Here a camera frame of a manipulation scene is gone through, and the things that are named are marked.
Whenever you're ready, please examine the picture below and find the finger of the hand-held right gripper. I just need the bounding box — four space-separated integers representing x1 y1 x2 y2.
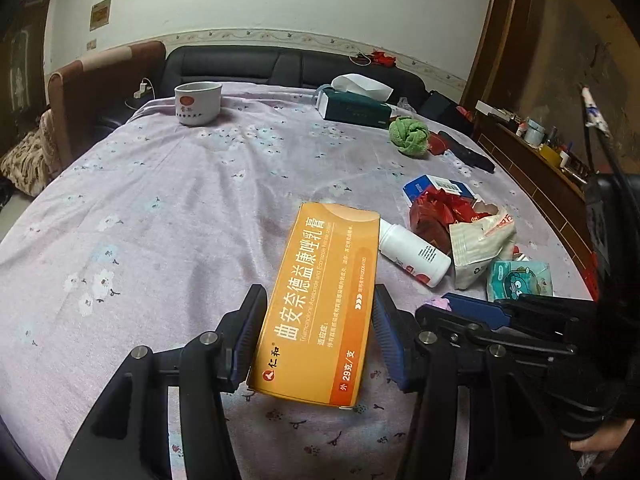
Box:
442 292 516 330
414 304 503 348

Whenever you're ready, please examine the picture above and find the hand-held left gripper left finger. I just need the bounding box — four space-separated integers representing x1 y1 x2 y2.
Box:
56 284 268 480

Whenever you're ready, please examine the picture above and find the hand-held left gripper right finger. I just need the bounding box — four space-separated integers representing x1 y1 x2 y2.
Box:
371 284 581 480

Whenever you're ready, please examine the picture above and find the orange medicine box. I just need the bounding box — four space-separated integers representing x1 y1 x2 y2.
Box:
247 201 382 408

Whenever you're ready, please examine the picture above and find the red plastic bag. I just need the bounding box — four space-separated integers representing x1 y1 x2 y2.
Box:
409 187 482 256

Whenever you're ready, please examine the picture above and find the person's right hand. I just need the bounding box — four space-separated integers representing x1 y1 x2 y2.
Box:
570 417 640 468

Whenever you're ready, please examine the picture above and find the crumpled white packet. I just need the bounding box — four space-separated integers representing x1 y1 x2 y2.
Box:
448 201 518 291

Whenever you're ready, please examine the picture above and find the teal cartoon tissue pack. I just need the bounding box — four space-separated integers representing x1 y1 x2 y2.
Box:
487 260 555 302

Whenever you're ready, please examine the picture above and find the white plastic bottle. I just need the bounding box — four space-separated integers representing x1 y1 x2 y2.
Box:
377 219 452 288

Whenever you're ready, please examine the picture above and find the wooden cabinet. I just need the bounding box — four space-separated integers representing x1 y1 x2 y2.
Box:
470 110 601 301

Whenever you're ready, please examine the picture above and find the blue and white box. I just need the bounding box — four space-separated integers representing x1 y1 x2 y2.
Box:
403 175 476 207

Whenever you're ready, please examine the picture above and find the tape-wrapped pole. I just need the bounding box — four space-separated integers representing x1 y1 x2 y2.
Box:
579 82 632 177

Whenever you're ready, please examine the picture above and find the white jar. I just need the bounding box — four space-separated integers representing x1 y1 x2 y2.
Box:
522 119 546 147

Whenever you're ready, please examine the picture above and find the black elongated object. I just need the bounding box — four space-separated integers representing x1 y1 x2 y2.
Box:
437 131 496 173

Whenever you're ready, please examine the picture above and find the green cloth ball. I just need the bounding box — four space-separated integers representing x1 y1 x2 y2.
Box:
389 116 431 158

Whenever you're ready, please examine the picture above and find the flat white box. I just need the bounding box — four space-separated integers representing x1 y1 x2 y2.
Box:
475 101 512 122

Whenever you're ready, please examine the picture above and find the white cup with red print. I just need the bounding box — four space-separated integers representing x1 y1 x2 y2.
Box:
174 81 223 126

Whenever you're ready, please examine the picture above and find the dark green tissue box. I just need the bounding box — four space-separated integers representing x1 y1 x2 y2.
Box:
314 74 396 128

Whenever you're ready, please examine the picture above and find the black leather sofa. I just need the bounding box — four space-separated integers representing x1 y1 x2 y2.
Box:
162 45 431 111

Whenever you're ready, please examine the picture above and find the patterned cushion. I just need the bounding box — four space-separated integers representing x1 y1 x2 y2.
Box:
0 110 63 196

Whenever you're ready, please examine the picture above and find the brown armchair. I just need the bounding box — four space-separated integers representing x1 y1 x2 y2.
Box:
46 40 167 171

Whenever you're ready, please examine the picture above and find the wooden door frame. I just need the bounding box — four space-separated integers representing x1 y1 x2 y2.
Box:
460 0 551 111

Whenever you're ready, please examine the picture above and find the small wall plaque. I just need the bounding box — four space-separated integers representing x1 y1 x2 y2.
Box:
89 0 112 31

